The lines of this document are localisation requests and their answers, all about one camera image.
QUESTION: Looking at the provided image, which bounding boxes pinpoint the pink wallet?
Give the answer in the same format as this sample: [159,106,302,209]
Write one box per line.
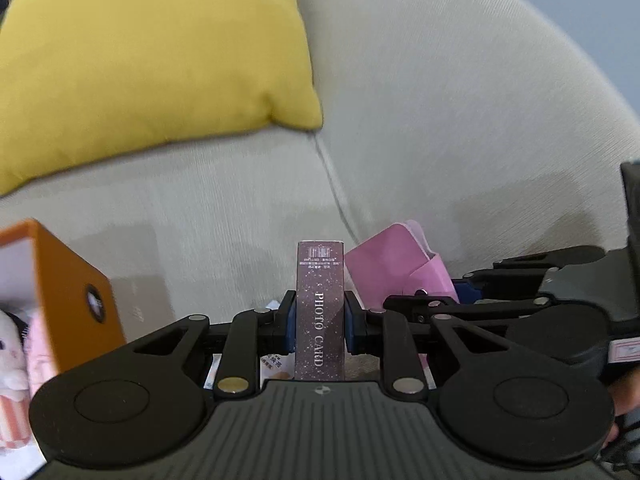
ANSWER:
[345,220,458,311]

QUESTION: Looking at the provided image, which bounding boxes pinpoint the white pink-striped plush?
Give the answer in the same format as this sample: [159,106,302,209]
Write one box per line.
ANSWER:
[0,310,32,451]

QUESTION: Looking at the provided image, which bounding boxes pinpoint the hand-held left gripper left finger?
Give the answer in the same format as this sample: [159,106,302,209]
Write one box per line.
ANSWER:
[127,289,299,401]

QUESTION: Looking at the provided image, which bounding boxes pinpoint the orange cardboard box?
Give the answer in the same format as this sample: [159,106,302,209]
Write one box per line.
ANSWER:
[0,218,128,376]

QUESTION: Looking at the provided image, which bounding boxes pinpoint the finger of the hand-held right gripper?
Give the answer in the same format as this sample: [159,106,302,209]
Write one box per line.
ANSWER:
[452,246,608,306]
[384,290,551,323]

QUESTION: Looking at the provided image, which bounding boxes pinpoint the pink plush pouch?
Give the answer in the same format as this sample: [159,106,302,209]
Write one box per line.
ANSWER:
[26,322,61,401]

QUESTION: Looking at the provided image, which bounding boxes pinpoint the person's right hand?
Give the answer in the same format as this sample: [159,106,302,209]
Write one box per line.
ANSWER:
[602,366,640,455]

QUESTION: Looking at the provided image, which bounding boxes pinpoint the white printed packet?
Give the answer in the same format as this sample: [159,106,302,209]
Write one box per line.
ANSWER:
[202,300,296,391]

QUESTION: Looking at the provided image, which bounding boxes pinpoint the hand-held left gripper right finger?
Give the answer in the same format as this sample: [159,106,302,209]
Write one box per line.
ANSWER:
[343,290,508,401]

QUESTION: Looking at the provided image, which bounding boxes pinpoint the yellow pillow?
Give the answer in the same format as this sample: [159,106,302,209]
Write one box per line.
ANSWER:
[0,0,323,198]

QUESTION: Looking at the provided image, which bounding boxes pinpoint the beige sofa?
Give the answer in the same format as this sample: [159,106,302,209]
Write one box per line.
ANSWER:
[0,0,640,386]

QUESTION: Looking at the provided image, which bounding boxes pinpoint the purple card box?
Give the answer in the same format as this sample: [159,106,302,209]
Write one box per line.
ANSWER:
[295,241,347,382]

